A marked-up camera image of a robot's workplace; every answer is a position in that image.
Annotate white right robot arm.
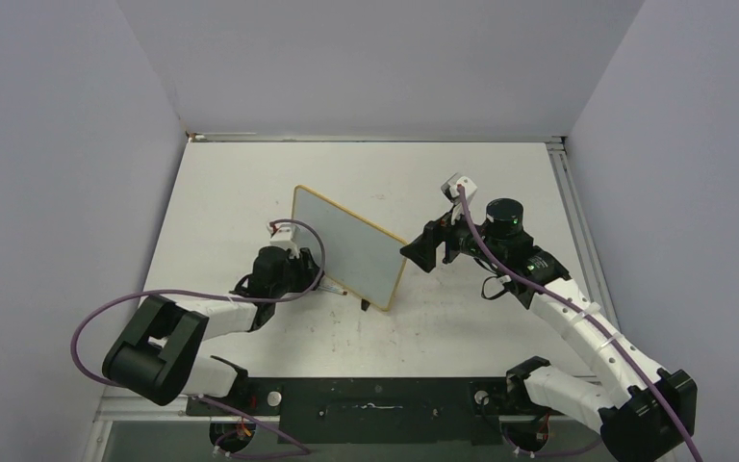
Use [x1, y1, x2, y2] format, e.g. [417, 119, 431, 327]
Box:
[400, 198, 701, 461]

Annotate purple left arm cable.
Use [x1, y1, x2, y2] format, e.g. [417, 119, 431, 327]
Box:
[70, 218, 327, 388]

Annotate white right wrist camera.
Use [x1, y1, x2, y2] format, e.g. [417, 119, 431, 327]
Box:
[441, 173, 477, 204]

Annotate white whiteboard marker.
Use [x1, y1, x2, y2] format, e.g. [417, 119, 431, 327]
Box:
[318, 286, 348, 296]

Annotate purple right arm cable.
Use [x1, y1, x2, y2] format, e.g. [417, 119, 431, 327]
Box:
[457, 185, 705, 462]

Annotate yellow framed whiteboard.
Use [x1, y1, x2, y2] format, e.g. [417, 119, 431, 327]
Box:
[292, 185, 406, 311]

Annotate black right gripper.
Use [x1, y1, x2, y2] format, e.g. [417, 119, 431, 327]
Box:
[401, 198, 505, 271]

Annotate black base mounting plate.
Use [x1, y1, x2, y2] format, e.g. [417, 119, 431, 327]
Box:
[222, 376, 549, 446]

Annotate aluminium rail right side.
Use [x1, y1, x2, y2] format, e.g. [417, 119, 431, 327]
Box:
[546, 138, 619, 325]

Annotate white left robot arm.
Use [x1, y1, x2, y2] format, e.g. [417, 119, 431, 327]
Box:
[102, 246, 323, 415]

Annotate aluminium rail back edge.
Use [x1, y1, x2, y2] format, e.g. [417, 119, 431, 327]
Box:
[188, 133, 564, 144]

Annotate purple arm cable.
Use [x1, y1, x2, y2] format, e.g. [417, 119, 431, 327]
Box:
[457, 185, 705, 462]
[70, 218, 327, 388]

